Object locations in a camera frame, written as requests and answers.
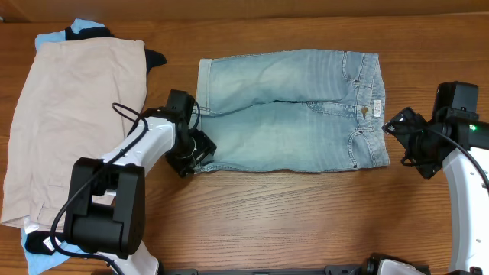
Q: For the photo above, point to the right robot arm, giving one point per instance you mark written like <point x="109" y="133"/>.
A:
<point x="455" y="142"/>

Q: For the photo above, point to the light blue denim shorts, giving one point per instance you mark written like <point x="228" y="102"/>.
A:
<point x="312" y="111"/>

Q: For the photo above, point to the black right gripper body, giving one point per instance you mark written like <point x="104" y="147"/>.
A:
<point x="422" y="151"/>

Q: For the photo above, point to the beige folded shorts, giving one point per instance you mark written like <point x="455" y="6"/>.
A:
<point x="18" y="195"/>

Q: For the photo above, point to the black garment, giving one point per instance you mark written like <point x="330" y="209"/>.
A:
<point x="153" y="61"/>

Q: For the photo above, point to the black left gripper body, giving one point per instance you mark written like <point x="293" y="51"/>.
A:
<point x="204" y="149"/>

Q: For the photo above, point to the light blue garment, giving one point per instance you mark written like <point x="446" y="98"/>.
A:
<point x="38" y="250"/>

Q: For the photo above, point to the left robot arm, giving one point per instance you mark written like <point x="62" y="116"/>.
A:
<point x="105" y="211"/>

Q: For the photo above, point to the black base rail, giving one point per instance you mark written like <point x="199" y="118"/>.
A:
<point x="328" y="270"/>

